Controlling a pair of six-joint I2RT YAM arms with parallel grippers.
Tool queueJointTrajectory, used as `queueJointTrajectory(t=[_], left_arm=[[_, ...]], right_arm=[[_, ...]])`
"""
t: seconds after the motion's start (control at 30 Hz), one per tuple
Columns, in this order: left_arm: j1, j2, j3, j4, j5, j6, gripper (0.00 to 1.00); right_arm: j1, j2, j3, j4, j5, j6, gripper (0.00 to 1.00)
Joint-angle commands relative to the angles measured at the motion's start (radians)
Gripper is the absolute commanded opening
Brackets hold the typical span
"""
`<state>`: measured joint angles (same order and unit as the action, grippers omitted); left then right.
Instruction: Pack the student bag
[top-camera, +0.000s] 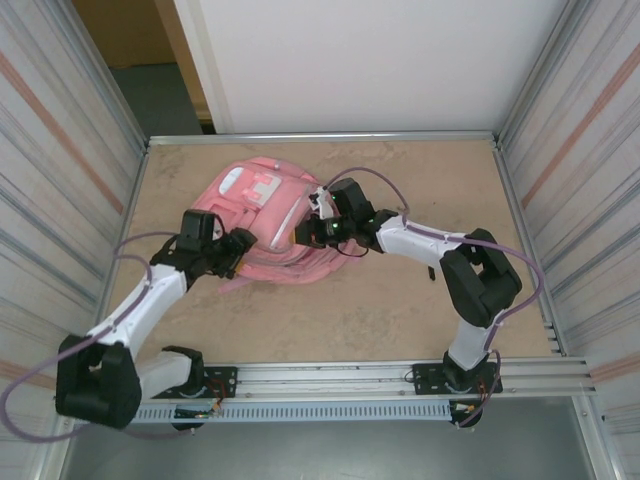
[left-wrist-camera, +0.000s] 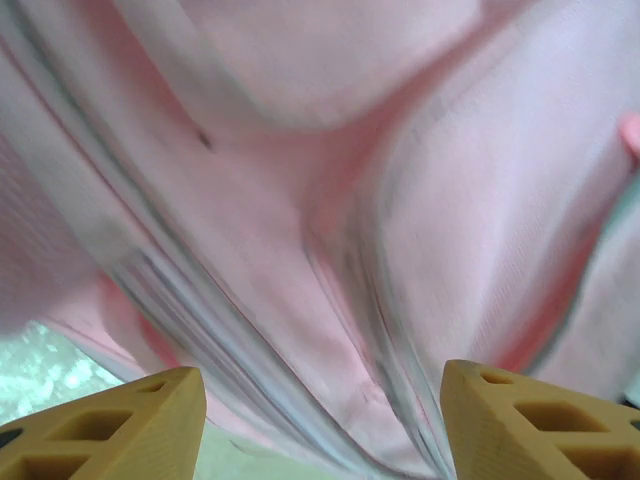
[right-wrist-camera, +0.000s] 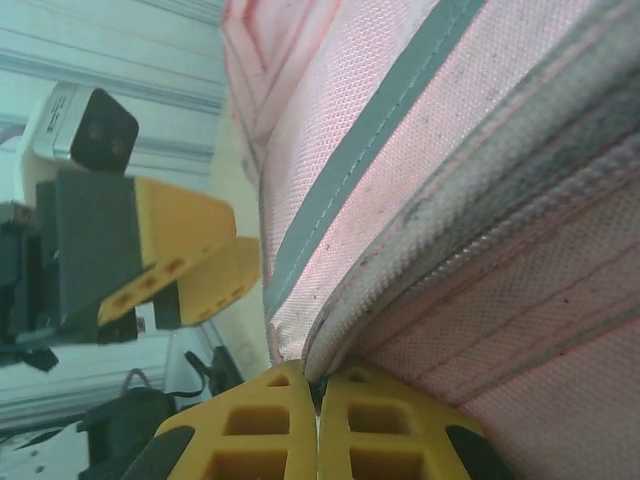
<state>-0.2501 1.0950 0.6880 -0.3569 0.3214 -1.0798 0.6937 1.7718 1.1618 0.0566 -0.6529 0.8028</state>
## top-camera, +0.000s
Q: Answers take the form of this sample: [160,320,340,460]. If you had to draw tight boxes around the pink student backpack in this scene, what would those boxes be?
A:
[192,155,369,296]

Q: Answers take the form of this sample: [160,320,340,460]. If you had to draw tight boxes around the small green circuit board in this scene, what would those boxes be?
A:
[172,403,224,419]

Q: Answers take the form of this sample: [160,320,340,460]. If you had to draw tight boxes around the brown wooden door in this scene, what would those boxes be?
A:
[72,0,216,122]

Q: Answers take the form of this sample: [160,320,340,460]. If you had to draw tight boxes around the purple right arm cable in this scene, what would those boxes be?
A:
[319,166,546,430]

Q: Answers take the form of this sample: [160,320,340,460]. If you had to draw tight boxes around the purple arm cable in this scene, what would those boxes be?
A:
[0,230,201,444]
[319,166,546,430]

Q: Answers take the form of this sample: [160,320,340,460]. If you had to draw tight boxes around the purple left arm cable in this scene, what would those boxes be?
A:
[0,230,201,444]

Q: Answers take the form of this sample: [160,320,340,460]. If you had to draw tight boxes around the aluminium table side rail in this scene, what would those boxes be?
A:
[88,139,152,364]
[492,138,569,357]

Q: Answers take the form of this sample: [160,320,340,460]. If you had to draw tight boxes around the thin aluminium table rail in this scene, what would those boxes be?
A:
[147,130,501,147]

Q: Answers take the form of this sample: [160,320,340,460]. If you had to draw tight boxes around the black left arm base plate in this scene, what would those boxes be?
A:
[148,366,239,400]

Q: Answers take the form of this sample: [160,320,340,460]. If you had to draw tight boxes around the wide aluminium mounting rail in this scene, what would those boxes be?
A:
[52,357,599,404]

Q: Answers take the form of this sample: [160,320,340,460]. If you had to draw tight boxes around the grey slotted cable duct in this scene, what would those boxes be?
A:
[129,403,454,424]

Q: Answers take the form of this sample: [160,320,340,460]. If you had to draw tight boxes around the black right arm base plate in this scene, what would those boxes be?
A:
[410,362,501,396]

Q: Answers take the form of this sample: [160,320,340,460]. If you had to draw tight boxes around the aluminium frame post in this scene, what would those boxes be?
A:
[497,0,587,146]
[62,0,151,151]

